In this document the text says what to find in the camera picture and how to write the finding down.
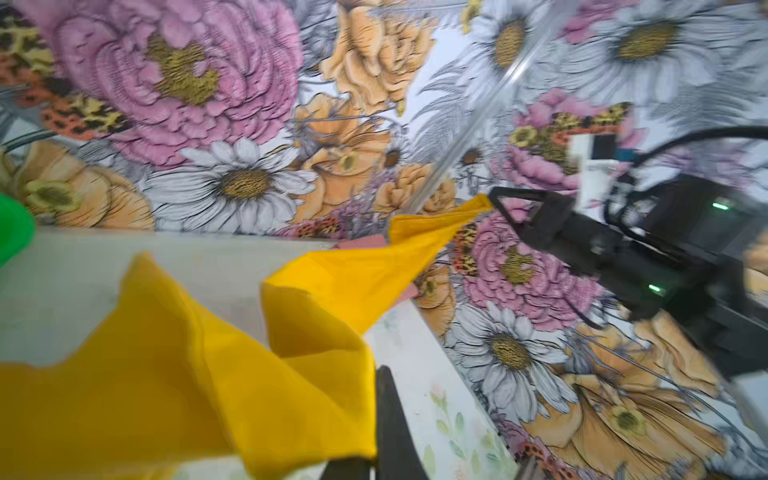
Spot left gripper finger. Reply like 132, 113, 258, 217
321, 366, 429, 480

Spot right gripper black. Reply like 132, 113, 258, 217
488, 176, 767, 377

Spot yellow t shirt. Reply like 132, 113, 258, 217
1, 194, 492, 479

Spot green plastic basket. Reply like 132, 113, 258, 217
0, 194, 36, 267

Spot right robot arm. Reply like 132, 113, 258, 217
488, 175, 767, 438

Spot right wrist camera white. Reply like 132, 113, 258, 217
567, 134, 619, 213

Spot right aluminium corner post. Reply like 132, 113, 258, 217
401, 1, 578, 214

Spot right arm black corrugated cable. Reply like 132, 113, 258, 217
602, 124, 768, 229

